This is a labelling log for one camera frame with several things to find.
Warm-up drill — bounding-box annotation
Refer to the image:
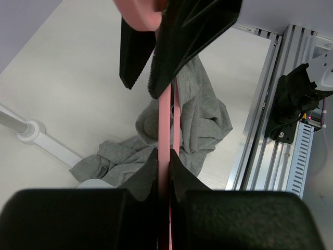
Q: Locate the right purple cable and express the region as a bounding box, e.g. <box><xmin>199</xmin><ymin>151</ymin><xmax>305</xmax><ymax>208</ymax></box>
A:
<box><xmin>321</xmin><ymin>97</ymin><xmax>329</xmax><ymax>141</ymax></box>

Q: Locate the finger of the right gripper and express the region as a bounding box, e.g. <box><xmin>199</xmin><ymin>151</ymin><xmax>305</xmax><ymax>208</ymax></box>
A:
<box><xmin>119</xmin><ymin>19</ymin><xmax>156</xmax><ymax>90</ymax></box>
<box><xmin>148</xmin><ymin>0</ymin><xmax>242</xmax><ymax>99</ymax></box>

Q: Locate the grey t shirt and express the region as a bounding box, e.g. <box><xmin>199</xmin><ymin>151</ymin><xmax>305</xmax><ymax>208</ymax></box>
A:
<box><xmin>70</xmin><ymin>56</ymin><xmax>233</xmax><ymax>187</ymax></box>

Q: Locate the white clothes rack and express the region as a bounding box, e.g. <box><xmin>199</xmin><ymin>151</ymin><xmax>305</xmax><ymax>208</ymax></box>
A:
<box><xmin>1</xmin><ymin>105</ymin><xmax>82</xmax><ymax>168</ymax></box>

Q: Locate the white slotted cable duct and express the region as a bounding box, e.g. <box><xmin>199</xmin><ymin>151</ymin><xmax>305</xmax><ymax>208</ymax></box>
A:
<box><xmin>286</xmin><ymin>123</ymin><xmax>314</xmax><ymax>199</ymax></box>

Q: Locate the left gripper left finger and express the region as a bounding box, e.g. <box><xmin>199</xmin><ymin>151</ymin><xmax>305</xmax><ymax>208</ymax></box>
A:
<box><xmin>1</xmin><ymin>149</ymin><xmax>158</xmax><ymax>249</ymax></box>

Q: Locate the aluminium mounting rail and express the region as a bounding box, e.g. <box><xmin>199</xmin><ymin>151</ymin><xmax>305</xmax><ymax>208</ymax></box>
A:
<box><xmin>226</xmin><ymin>24</ymin><xmax>317</xmax><ymax>191</ymax></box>

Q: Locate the pink plastic hanger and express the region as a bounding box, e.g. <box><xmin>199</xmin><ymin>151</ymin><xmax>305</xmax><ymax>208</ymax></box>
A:
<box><xmin>115</xmin><ymin>1</ymin><xmax>181</xmax><ymax>249</ymax></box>

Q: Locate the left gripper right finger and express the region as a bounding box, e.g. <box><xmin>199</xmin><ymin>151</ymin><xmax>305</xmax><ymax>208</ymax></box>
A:
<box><xmin>170</xmin><ymin>151</ymin><xmax>325</xmax><ymax>249</ymax></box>

